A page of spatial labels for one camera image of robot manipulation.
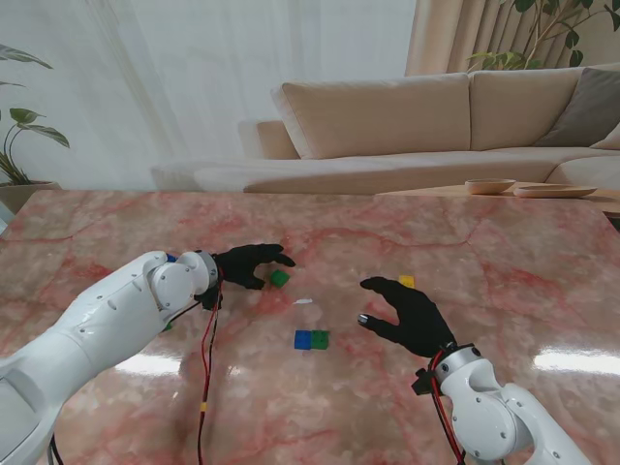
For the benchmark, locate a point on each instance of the wooden bowl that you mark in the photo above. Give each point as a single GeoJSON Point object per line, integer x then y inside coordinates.
{"type": "Point", "coordinates": [490, 186]}

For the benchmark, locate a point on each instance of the beige sofa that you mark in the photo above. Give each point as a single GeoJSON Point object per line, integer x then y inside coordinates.
{"type": "Point", "coordinates": [378, 121]}

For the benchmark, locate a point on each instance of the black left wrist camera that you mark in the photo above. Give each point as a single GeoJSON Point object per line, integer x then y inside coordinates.
{"type": "Point", "coordinates": [211, 298]}

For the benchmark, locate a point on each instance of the light wooden coffee table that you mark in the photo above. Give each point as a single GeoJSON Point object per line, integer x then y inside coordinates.
{"type": "Point", "coordinates": [426, 191]}

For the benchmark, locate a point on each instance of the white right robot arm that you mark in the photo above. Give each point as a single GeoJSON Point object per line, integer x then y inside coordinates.
{"type": "Point", "coordinates": [494, 416]}

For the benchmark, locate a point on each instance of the beige curtain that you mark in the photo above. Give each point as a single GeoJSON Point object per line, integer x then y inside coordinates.
{"type": "Point", "coordinates": [436, 34]}

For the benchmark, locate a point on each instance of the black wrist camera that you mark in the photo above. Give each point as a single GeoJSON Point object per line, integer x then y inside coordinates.
{"type": "Point", "coordinates": [211, 298]}
{"type": "Point", "coordinates": [422, 382]}

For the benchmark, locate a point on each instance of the dark green leafy tree plant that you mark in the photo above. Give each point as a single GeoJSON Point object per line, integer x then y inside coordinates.
{"type": "Point", "coordinates": [504, 60]}

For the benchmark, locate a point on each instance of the variegated leafy house plant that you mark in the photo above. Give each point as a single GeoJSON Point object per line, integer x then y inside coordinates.
{"type": "Point", "coordinates": [46, 134]}

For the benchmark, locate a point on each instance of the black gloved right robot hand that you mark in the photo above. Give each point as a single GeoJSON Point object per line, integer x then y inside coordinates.
{"type": "Point", "coordinates": [416, 319]}

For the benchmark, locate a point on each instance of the beige plant pot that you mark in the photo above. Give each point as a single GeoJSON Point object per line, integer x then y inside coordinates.
{"type": "Point", "coordinates": [24, 196]}

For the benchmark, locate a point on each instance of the yellow toy brick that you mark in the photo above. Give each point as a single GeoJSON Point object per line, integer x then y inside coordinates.
{"type": "Point", "coordinates": [408, 279]}

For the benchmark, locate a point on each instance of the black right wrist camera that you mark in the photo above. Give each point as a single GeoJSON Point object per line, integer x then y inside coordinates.
{"type": "Point", "coordinates": [422, 382]}

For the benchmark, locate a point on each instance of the sheer white curtain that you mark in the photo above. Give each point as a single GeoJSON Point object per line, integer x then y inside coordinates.
{"type": "Point", "coordinates": [194, 72]}

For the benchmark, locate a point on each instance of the flat wooden plate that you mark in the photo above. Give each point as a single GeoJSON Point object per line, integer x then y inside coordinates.
{"type": "Point", "coordinates": [554, 192]}

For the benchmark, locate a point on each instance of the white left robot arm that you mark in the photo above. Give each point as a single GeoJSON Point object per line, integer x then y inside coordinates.
{"type": "Point", "coordinates": [97, 329]}

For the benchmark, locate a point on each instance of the grey sofa cushion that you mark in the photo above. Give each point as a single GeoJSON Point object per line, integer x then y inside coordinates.
{"type": "Point", "coordinates": [586, 111]}

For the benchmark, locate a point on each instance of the blue toy brick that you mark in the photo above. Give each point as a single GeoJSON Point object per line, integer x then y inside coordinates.
{"type": "Point", "coordinates": [170, 258]}
{"type": "Point", "coordinates": [303, 340]}

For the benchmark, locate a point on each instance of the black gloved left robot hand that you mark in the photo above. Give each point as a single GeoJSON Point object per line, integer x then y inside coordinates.
{"type": "Point", "coordinates": [242, 264]}

